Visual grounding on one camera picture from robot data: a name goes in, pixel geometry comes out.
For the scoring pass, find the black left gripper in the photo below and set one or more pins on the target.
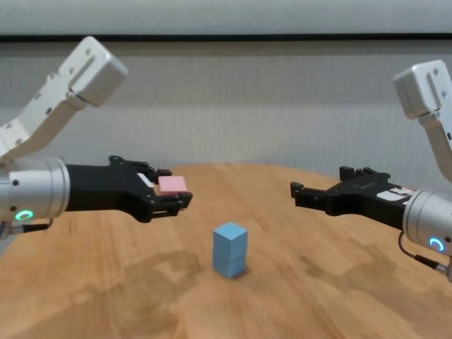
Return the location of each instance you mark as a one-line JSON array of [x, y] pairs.
[[106, 190]]

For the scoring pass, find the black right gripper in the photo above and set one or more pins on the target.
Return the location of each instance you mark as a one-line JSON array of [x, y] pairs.
[[367, 197]]

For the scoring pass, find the pink wooden cube block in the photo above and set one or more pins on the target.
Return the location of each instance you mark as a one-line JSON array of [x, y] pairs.
[[171, 185]]

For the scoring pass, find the blue wooden cube block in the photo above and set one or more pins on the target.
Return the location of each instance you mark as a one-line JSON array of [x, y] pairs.
[[229, 240], [227, 267]]

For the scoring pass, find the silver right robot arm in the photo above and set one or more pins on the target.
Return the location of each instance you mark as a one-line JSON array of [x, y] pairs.
[[427, 219]]

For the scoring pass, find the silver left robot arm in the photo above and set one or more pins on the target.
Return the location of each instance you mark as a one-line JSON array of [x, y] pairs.
[[35, 190]]

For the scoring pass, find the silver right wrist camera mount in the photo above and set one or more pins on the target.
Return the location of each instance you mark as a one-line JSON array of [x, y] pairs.
[[420, 88]]

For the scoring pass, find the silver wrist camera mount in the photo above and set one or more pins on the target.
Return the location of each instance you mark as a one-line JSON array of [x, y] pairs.
[[420, 88], [95, 70]]

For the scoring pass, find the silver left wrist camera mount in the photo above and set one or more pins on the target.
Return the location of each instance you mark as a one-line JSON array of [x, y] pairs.
[[95, 70]]

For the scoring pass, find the black wall rail strip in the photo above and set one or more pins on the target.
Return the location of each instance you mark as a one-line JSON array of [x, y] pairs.
[[226, 37]]

